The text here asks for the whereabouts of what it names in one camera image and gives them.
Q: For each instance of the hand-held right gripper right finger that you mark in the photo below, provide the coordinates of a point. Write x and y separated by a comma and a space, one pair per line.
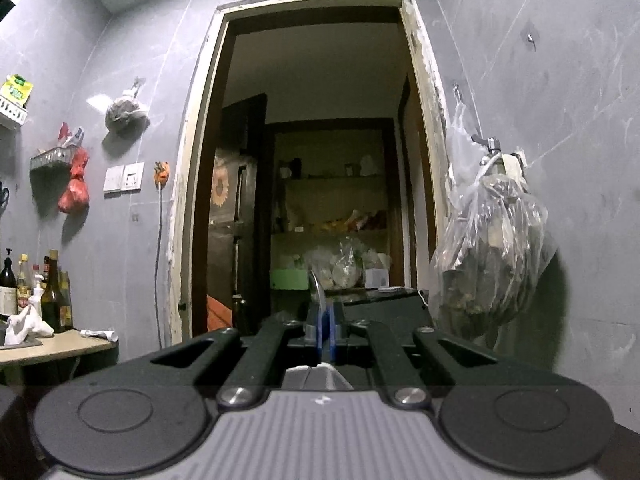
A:
332, 332

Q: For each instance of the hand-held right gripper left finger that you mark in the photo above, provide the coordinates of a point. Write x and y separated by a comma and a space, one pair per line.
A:
312, 330

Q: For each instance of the grey cabinet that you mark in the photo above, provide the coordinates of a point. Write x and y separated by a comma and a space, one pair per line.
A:
380, 310

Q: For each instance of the green box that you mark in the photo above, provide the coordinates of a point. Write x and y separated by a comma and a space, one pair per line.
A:
289, 278

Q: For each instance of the clear bags of food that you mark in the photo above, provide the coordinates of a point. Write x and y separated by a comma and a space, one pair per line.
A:
332, 265

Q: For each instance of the small white box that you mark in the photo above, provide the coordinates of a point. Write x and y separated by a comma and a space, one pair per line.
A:
375, 277

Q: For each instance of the orange stool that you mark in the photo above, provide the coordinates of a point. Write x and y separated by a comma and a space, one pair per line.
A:
219, 315

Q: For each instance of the row of snack packets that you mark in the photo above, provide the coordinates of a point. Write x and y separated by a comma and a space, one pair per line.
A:
350, 220

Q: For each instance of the dark wooden door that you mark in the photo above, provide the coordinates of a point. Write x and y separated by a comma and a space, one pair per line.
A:
235, 235

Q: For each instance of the wooden shelf unit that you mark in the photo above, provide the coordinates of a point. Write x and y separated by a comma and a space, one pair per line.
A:
325, 178

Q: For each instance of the white cup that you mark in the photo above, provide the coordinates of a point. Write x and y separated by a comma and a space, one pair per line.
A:
286, 171

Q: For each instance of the sunflower sticker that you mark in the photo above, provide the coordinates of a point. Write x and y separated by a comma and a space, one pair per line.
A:
220, 187

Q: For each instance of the white figurine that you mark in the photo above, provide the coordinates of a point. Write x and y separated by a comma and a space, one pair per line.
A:
369, 165

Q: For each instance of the large plastic bag dried goods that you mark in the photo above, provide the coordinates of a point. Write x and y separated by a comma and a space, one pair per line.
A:
490, 260

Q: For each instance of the clear empty plastic bag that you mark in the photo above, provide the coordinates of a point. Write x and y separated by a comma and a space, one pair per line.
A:
460, 160

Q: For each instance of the white tube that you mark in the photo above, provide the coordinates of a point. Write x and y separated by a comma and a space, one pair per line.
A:
97, 335

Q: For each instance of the green glass bottle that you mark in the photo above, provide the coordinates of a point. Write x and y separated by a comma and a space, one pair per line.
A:
66, 300

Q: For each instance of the wooden counter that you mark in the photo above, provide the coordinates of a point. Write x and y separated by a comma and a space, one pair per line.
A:
60, 347

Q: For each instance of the tall dark glass bottle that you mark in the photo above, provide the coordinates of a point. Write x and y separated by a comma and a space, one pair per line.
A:
50, 300

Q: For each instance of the white spray bottle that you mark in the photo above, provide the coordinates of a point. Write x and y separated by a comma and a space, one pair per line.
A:
36, 295

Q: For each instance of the red plastic bag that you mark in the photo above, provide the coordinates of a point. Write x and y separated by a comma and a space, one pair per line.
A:
74, 185

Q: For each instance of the white cloth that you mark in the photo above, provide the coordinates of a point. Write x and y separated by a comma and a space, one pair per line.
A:
27, 325

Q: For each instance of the amber sauce bottle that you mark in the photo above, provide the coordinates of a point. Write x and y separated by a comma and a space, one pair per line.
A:
22, 280

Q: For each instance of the dark bottle white label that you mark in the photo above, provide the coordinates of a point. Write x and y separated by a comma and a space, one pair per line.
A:
7, 290

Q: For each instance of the red and white packets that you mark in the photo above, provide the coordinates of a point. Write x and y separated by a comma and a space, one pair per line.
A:
72, 135

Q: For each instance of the black hanging utensil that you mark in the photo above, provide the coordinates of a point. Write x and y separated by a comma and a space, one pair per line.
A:
3, 197

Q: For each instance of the yellow green packet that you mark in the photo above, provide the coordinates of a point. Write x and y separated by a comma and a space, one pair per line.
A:
15, 90

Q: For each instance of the wooden door frame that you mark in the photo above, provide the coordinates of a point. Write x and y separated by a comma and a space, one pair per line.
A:
190, 160

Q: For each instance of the orange wall hook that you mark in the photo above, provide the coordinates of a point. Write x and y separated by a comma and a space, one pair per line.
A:
161, 172

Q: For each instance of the wall faucet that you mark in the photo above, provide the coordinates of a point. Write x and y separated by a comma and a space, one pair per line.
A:
500, 152

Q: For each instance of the white wall switch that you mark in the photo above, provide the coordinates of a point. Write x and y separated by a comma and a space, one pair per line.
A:
113, 179

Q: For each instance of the metal wall hook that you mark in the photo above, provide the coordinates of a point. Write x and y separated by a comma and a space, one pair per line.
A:
457, 92

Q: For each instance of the small wall hook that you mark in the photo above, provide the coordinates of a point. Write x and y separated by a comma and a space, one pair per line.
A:
529, 40

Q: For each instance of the white wall rack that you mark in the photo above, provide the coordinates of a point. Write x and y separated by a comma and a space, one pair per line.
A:
10, 115

